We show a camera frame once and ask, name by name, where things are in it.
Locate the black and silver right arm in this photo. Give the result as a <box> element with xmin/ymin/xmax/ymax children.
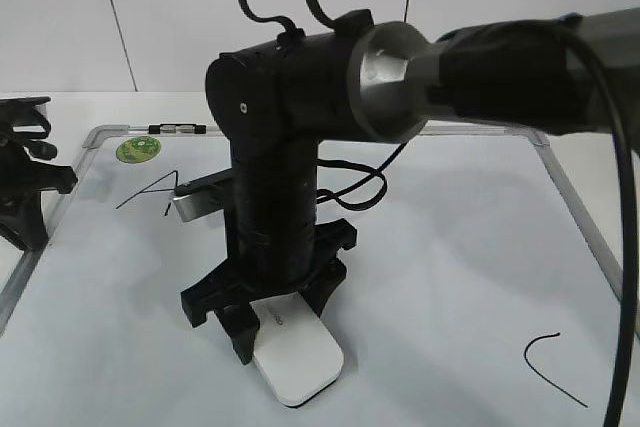
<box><xmin>181</xmin><ymin>9</ymin><xmax>639</xmax><ymax>363</ymax></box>

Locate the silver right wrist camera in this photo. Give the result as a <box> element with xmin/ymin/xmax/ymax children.
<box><xmin>172</xmin><ymin>169</ymin><xmax>233</xmax><ymax>223</ymax></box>

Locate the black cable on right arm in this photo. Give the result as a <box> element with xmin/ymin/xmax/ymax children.
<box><xmin>237</xmin><ymin>0</ymin><xmax>640</xmax><ymax>427</ymax></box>

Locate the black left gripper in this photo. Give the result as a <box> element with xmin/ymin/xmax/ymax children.
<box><xmin>1</xmin><ymin>96</ymin><xmax>77</xmax><ymax>251</ymax></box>

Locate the round green magnet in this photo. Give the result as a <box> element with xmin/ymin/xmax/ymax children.
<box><xmin>116</xmin><ymin>136</ymin><xmax>161</xmax><ymax>164</ymax></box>

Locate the white board eraser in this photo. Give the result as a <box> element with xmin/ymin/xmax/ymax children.
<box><xmin>252</xmin><ymin>293</ymin><xmax>344</xmax><ymax>407</ymax></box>

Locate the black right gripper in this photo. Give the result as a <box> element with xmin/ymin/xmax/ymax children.
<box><xmin>180</xmin><ymin>219</ymin><xmax>357</xmax><ymax>365</ymax></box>

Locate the white board with aluminium frame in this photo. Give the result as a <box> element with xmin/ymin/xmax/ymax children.
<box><xmin>1</xmin><ymin>133</ymin><xmax>619</xmax><ymax>426</ymax></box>

